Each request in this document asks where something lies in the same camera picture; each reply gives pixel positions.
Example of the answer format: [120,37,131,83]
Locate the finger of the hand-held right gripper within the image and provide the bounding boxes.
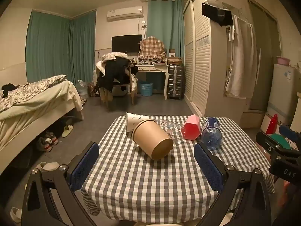
[256,131,301,157]
[279,125,301,144]

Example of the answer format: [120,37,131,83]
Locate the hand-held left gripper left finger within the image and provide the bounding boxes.
[21,141,100,226]

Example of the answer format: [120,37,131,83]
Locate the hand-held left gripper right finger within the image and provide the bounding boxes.
[193,142,272,226]

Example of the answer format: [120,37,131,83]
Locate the brown paper cup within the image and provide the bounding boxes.
[132,119,174,160]

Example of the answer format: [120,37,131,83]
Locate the pink cup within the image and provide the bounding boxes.
[180,114,203,140]

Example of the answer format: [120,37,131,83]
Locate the clear plastic cup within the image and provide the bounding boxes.
[156,120,187,147]

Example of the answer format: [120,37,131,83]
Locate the white patterned paper cup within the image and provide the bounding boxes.
[125,112,151,134]

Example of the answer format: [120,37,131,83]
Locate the green round object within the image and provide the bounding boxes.
[270,133,292,149]

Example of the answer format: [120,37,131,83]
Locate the red plastic object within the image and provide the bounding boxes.
[265,113,278,135]

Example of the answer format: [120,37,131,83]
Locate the plastic water bottle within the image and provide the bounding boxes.
[200,116,223,150]

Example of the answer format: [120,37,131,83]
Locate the white slipper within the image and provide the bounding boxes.
[10,207,23,224]
[33,162,59,172]

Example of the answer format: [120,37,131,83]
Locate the pale green slipper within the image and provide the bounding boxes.
[61,125,74,138]

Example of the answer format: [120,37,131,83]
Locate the white fridge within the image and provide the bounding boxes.
[267,63,299,128]

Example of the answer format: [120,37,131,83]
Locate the white red sneaker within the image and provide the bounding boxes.
[44,131,59,145]
[36,137,53,152]

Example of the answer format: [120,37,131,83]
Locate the grey checkered tablecloth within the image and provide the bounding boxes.
[80,115,276,224]

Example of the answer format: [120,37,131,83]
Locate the bed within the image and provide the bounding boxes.
[0,74,85,171]

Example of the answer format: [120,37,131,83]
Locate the large water jug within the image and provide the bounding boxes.
[76,79,89,99]

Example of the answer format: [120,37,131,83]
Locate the patterned bag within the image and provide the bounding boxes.
[87,82,97,97]

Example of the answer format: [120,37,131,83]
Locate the dark door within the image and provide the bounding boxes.
[246,0,283,111]

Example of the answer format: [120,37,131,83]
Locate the white towel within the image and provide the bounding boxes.
[224,14,255,99]

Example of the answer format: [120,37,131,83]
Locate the grey suitcase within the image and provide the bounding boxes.
[167,64,185,100]

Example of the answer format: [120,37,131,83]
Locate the patterned blanket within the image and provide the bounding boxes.
[0,74,68,114]

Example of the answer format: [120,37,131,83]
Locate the wooden chair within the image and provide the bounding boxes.
[95,52,140,107]

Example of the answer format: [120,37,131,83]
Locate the black clothes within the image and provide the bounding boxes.
[96,56,132,93]

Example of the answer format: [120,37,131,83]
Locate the blue laundry basket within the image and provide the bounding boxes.
[138,81,153,97]

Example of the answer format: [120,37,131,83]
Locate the white louvred wardrobe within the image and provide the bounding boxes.
[183,0,250,123]

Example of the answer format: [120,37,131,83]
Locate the black cloth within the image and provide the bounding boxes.
[1,83,22,98]

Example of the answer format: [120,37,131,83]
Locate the white desk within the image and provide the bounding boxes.
[134,63,169,100]

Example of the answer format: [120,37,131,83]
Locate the green curtain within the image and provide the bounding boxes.
[25,10,71,83]
[147,0,185,60]
[68,10,97,86]

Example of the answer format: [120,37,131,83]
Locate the black television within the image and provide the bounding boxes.
[111,34,143,53]

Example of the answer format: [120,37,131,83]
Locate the plaid cloth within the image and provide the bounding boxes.
[138,36,167,59]

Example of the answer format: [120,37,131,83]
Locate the white air conditioner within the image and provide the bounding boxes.
[107,6,144,23]

